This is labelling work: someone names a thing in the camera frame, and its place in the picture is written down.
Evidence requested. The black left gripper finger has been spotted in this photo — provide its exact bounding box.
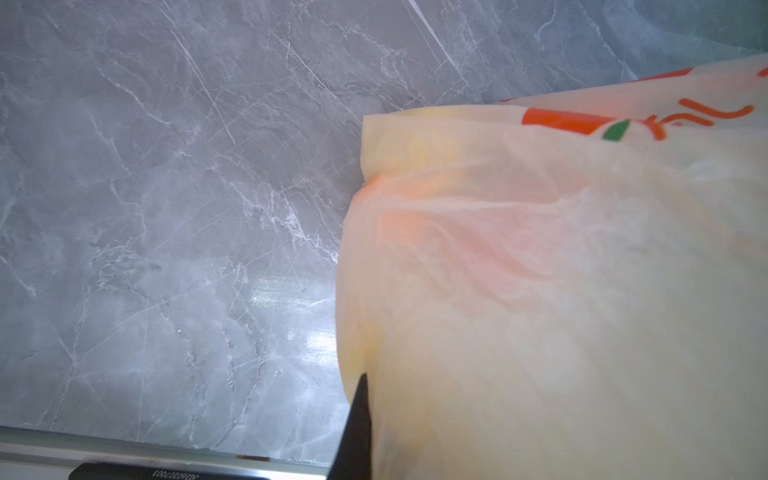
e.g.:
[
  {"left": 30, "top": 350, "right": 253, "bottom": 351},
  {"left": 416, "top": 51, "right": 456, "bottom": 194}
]
[{"left": 326, "top": 374, "right": 372, "bottom": 480}]

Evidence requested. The aluminium front rail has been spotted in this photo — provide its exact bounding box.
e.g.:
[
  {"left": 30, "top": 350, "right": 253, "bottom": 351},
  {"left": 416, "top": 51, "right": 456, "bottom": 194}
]
[{"left": 1, "top": 426, "right": 329, "bottom": 479}]

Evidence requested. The yellow printed plastic bag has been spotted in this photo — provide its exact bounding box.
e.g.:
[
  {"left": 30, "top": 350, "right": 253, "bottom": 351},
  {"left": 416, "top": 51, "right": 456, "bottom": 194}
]
[{"left": 335, "top": 55, "right": 767, "bottom": 479}]

